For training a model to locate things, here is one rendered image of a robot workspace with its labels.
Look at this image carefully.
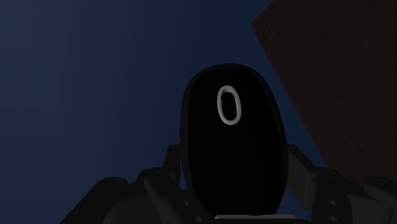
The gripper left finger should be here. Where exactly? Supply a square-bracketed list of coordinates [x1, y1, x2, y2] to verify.
[59, 144, 207, 224]

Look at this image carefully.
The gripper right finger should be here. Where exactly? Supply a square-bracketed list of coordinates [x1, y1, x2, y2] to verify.
[286, 144, 397, 224]

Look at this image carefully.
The black computer mouse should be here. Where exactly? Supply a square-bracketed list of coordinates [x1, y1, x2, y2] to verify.
[179, 63, 289, 217]

